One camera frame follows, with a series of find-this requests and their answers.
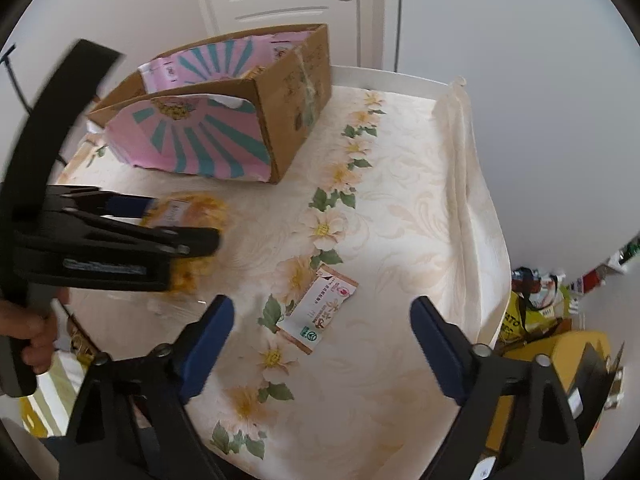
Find clear bag yellow pastry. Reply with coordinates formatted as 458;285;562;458
141;192;228;318

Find white orange sachet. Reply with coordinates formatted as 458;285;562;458
277;264;358;354

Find person's left hand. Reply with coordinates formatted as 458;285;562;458
0;298;58;375

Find pink lined cardboard box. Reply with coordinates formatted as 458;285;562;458
88;24;332;183

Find black curved metal rack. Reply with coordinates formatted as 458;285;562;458
0;44;32;115

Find floral white tablecloth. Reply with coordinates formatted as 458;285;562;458
62;79;510;479

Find white wardrobe door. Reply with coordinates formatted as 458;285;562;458
397;0;639;278

